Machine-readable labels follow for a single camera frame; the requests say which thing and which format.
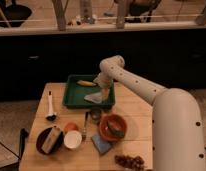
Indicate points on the orange fruit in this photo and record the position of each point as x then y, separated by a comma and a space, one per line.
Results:
70, 126

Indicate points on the white handled ladle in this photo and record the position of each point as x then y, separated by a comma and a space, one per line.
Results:
51, 116

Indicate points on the grey towel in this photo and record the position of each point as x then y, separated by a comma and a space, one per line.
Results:
95, 97

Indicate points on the green plastic tray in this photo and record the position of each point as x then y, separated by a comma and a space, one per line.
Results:
74, 94

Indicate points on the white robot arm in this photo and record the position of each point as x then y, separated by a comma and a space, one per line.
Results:
177, 131

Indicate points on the knife with wooden handle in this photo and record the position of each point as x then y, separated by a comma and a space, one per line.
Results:
84, 127

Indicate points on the orange bowl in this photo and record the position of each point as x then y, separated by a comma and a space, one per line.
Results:
117, 121

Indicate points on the small metal cup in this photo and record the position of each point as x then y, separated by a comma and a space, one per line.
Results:
96, 115

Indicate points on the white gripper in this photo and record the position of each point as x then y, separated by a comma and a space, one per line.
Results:
105, 83

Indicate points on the green vegetable in bowl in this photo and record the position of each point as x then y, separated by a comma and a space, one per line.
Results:
114, 131

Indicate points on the wooden block brush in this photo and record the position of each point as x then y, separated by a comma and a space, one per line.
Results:
51, 139

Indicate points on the yellow banana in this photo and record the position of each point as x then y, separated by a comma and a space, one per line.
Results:
86, 83

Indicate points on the white cup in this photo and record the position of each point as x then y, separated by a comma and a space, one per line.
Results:
73, 139

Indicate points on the black table side handle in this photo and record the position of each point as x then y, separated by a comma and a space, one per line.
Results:
23, 135

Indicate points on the dark round bowl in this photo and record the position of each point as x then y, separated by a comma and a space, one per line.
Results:
42, 137

